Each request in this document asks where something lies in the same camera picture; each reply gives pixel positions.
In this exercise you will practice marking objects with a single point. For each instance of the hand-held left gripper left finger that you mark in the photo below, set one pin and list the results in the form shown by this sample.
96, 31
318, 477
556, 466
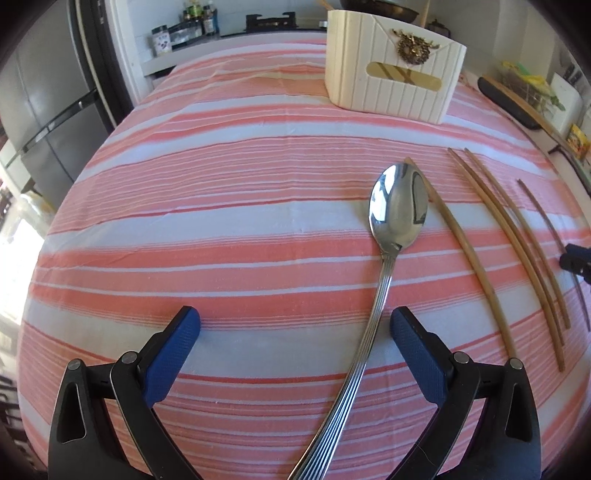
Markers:
173, 355

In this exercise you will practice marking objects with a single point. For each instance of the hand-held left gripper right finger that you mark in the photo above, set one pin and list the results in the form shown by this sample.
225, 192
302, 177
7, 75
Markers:
418, 355

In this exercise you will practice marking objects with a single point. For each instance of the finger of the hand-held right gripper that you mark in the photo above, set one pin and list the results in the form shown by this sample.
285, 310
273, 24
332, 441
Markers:
575, 267
581, 252

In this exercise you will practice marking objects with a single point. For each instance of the dark thin wooden chopstick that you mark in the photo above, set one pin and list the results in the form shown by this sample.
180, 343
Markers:
540, 210

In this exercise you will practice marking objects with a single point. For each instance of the steel spoon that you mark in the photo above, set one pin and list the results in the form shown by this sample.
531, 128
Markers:
399, 203

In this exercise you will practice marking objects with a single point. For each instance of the cream utensil holder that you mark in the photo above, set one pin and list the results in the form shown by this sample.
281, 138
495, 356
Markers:
369, 83

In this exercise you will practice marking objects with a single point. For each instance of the pink striped tablecloth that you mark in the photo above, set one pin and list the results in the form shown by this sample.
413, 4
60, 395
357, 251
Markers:
207, 230

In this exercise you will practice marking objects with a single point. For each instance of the white knife block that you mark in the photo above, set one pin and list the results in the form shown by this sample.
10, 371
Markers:
567, 104

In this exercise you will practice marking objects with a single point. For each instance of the wooden cutting board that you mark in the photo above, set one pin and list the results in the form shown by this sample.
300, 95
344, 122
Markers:
503, 99

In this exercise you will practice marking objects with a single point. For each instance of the yellow plastic bag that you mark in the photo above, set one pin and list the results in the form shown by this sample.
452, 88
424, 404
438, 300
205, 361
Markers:
538, 83

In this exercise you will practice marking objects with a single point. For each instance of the brown glass jug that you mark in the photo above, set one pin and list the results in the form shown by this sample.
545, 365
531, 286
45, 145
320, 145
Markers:
436, 27

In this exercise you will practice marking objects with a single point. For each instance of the grey refrigerator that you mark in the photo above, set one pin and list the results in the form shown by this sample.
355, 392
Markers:
46, 106

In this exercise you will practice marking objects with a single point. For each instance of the wok with glass lid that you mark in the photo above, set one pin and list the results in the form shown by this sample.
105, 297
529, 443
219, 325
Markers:
383, 9

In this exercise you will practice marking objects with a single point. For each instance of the white spice jar black lid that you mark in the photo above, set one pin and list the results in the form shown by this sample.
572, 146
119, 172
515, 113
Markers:
161, 41

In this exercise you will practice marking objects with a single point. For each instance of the dark sauce bottle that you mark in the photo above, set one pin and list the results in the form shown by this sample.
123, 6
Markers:
210, 21

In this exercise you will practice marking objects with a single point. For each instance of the black gas stove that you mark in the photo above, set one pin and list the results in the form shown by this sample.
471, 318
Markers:
270, 23

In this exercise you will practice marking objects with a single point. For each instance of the black door frame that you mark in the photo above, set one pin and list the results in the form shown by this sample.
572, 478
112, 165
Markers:
99, 60

